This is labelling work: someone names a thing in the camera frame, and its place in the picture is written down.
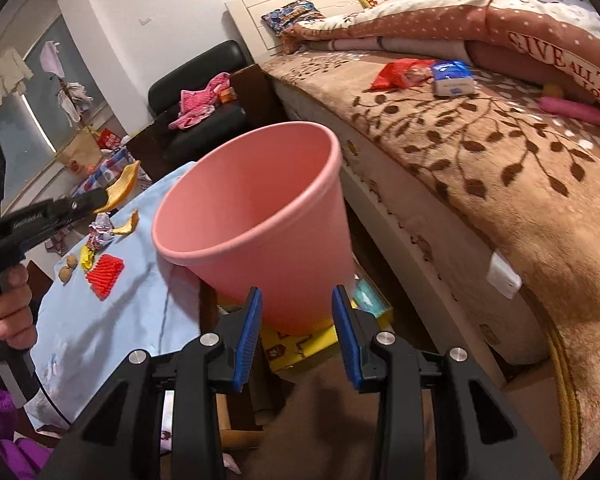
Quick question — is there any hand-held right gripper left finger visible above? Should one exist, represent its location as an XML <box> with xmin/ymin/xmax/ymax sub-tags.
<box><xmin>37</xmin><ymin>286</ymin><xmax>264</xmax><ymax>480</ymax></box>

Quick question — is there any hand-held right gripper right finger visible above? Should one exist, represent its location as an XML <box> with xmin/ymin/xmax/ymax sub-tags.
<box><xmin>331</xmin><ymin>285</ymin><xmax>563</xmax><ymax>480</ymax></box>

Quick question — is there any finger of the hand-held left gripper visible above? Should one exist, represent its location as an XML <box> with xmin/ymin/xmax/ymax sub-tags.
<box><xmin>52</xmin><ymin>187</ymin><xmax>108</xmax><ymax>211</ymax></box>
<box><xmin>35</xmin><ymin>207</ymin><xmax>98</xmax><ymax>248</ymax></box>

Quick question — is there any pink plastic bucket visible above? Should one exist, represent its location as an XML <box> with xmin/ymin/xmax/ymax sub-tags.
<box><xmin>151</xmin><ymin>121</ymin><xmax>357</xmax><ymax>336</ymax></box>

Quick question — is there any person's left hand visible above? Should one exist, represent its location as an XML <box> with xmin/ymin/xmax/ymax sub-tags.
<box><xmin>0</xmin><ymin>265</ymin><xmax>37</xmax><ymax>356</ymax></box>

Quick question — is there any purple crumpled wrapper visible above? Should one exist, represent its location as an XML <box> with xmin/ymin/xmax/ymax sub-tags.
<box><xmin>87</xmin><ymin>212</ymin><xmax>115</xmax><ymax>251</ymax></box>

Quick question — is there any checkered tablecloth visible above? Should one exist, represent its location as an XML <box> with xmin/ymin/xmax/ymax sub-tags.
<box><xmin>72</xmin><ymin>147</ymin><xmax>136</xmax><ymax>196</ymax></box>

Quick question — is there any yellow cardboard box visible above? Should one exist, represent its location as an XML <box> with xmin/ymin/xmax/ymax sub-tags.
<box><xmin>257</xmin><ymin>305</ymin><xmax>396</xmax><ymax>373</ymax></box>

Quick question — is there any brown paper bag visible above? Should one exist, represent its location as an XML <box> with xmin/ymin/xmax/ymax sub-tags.
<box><xmin>55</xmin><ymin>130</ymin><xmax>103</xmax><ymax>173</ymax></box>

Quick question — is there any teal packet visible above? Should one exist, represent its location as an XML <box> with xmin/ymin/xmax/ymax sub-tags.
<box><xmin>352</xmin><ymin>272</ymin><xmax>388</xmax><ymax>318</ymax></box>

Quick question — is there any red foam fruit net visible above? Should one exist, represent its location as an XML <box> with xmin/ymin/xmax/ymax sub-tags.
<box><xmin>85</xmin><ymin>254</ymin><xmax>125</xmax><ymax>301</ymax></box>

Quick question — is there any pale hanging garment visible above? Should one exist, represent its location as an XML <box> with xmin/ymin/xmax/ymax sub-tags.
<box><xmin>55</xmin><ymin>80</ymin><xmax>95</xmax><ymax>128</ymax></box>

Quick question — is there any light blue printed tablecloth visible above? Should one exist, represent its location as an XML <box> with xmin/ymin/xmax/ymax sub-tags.
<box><xmin>22</xmin><ymin>162</ymin><xmax>203</xmax><ymax>431</ymax></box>

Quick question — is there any lavender hanging cloth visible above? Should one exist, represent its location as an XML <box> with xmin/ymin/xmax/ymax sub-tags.
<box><xmin>39</xmin><ymin>42</ymin><xmax>63</xmax><ymax>78</ymax></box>

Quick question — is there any white hanging cloth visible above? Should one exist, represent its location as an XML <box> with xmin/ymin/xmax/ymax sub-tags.
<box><xmin>0</xmin><ymin>47</ymin><xmax>35</xmax><ymax>118</ymax></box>

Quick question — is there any window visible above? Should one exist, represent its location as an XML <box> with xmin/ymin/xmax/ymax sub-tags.
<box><xmin>0</xmin><ymin>10</ymin><xmax>111</xmax><ymax>196</ymax></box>

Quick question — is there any pink clothing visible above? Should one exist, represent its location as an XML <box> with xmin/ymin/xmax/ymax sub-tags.
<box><xmin>168</xmin><ymin>72</ymin><xmax>231</xmax><ymax>131</ymax></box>

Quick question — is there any white blanket label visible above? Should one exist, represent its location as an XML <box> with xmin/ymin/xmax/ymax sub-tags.
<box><xmin>486</xmin><ymin>252</ymin><xmax>523</xmax><ymax>300</ymax></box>

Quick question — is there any black leather armchair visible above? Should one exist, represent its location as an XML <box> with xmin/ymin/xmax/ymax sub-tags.
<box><xmin>125</xmin><ymin>40</ymin><xmax>281</xmax><ymax>181</ymax></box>

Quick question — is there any purple knit garment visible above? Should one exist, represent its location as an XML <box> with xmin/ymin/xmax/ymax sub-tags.
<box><xmin>0</xmin><ymin>365</ymin><xmax>56</xmax><ymax>480</ymax></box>

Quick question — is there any brown leaf pattern blanket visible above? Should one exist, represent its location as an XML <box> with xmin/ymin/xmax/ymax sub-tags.
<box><xmin>262</xmin><ymin>52</ymin><xmax>600</xmax><ymax>480</ymax></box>

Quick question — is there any red snack packet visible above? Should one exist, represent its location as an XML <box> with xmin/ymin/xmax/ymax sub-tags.
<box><xmin>369</xmin><ymin>58</ymin><xmax>433</xmax><ymax>92</ymax></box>

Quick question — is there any colourful printed pillow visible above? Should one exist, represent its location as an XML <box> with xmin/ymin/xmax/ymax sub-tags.
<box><xmin>261</xmin><ymin>0</ymin><xmax>327</xmax><ymax>36</ymax></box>

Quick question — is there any blue tissue packet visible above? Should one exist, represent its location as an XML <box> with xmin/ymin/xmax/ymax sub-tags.
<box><xmin>431</xmin><ymin>60</ymin><xmax>481</xmax><ymax>98</ymax></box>

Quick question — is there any pink cylinder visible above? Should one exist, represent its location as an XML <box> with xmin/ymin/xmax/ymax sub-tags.
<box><xmin>537</xmin><ymin>96</ymin><xmax>600</xmax><ymax>126</ymax></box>

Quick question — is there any black cable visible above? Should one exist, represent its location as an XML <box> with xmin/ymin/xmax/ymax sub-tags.
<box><xmin>27</xmin><ymin>355</ymin><xmax>78</xmax><ymax>433</ymax></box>

